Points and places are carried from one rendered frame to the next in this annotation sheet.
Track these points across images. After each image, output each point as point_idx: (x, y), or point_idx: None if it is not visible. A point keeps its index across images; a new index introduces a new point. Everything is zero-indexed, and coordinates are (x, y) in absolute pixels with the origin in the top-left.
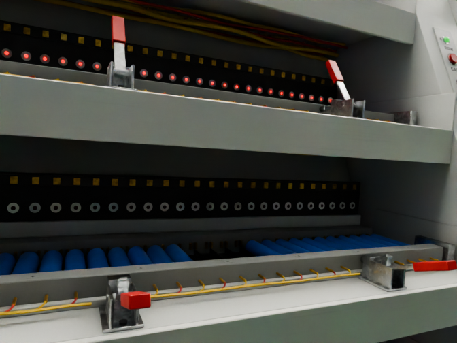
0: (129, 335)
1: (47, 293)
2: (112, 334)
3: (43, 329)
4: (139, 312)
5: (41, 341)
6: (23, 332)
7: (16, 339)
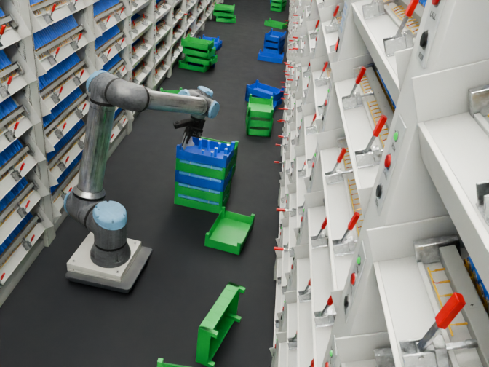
0: (289, 215)
1: None
2: (289, 214)
3: (295, 207)
4: (290, 214)
5: (291, 208)
6: (295, 206)
7: (292, 206)
